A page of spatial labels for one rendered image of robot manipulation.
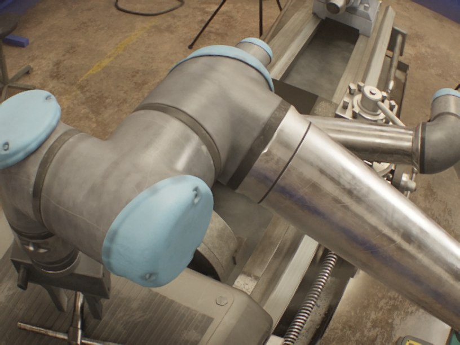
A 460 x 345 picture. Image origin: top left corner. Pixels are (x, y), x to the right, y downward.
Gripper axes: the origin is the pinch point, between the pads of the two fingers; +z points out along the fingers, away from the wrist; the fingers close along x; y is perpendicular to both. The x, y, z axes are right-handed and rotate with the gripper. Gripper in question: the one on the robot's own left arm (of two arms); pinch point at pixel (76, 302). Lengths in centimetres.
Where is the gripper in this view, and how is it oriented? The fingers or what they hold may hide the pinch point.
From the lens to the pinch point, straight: 68.2
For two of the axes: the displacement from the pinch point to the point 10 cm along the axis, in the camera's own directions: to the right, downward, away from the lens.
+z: -0.7, 6.8, 7.3
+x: 10.0, 0.6, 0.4
